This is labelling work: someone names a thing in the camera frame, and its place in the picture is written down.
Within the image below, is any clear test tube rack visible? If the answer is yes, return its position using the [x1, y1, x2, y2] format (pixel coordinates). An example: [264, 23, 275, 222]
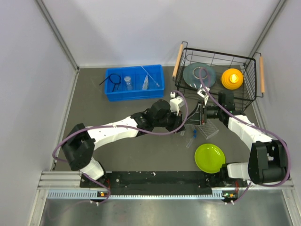
[196, 120, 219, 140]

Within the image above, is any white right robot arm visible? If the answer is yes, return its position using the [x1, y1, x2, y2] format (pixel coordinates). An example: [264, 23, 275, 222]
[189, 89, 291, 187]

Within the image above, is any blue-grey ceramic plate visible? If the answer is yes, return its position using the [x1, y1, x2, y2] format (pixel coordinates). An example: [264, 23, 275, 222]
[182, 63, 217, 89]

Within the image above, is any blue plastic bin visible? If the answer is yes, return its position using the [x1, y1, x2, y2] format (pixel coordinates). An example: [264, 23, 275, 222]
[104, 65, 165, 101]

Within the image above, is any black wire basket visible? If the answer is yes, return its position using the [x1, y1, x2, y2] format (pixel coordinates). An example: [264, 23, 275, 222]
[172, 41, 265, 110]

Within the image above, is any clear plastic bag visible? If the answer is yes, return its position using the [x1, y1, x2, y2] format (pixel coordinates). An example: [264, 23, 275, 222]
[142, 75, 149, 90]

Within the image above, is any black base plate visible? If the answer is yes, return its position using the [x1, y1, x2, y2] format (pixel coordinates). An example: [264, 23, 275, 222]
[79, 171, 224, 195]

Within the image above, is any lime green plate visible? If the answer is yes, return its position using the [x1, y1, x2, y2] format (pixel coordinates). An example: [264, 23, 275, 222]
[194, 144, 226, 174]

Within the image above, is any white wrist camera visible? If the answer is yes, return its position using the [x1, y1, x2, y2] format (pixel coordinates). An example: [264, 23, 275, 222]
[169, 92, 185, 115]
[197, 88, 209, 105]

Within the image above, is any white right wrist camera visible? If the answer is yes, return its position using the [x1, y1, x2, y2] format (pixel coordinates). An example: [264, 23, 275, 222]
[197, 88, 209, 105]

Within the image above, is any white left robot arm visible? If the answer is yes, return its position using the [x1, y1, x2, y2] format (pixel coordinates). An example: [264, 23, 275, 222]
[61, 97, 185, 187]

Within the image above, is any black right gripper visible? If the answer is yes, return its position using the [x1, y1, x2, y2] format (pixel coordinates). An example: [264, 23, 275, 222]
[183, 101, 223, 126]

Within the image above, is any grey slotted cable duct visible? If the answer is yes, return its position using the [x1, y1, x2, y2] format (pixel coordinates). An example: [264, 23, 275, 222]
[47, 188, 226, 200]

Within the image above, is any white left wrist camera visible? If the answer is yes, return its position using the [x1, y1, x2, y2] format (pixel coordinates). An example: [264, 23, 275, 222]
[169, 92, 185, 115]

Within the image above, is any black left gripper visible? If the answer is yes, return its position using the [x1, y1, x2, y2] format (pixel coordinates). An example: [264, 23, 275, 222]
[154, 107, 185, 134]

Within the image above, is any black ring stand clamp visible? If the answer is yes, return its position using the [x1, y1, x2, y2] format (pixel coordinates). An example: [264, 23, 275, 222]
[99, 73, 121, 92]

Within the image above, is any small clear glass funnel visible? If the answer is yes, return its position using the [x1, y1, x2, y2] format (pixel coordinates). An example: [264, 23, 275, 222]
[141, 66, 160, 87]

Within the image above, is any orange collapsible funnel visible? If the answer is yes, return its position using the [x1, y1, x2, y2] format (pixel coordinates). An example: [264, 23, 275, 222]
[221, 68, 244, 90]

